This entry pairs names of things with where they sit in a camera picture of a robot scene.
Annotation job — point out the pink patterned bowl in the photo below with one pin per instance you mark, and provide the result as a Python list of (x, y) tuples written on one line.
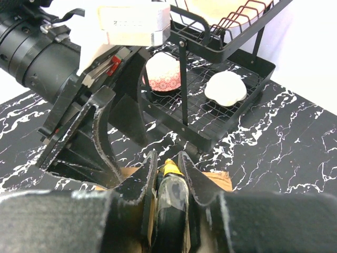
[(163, 72)]

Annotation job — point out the brown cardboard express box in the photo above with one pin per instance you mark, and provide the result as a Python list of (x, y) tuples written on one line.
[(129, 218)]

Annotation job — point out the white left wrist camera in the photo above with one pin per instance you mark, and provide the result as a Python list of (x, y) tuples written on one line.
[(130, 24)]

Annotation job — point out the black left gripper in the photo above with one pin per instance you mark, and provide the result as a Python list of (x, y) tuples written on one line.
[(81, 150)]

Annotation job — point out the small white cup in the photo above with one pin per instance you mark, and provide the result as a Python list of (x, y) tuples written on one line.
[(225, 88)]

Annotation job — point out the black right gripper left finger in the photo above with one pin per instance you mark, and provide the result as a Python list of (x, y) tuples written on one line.
[(54, 221)]

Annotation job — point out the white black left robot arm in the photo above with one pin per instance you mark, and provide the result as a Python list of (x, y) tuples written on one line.
[(37, 51)]

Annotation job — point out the yellow utility knife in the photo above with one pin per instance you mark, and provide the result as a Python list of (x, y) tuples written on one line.
[(170, 229)]

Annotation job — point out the black wire dish rack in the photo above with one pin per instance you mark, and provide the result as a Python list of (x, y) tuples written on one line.
[(216, 45)]

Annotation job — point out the beige pink floral plate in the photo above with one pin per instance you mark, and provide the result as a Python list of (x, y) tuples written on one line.
[(228, 13)]

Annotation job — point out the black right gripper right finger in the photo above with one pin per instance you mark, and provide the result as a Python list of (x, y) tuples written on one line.
[(242, 221)]

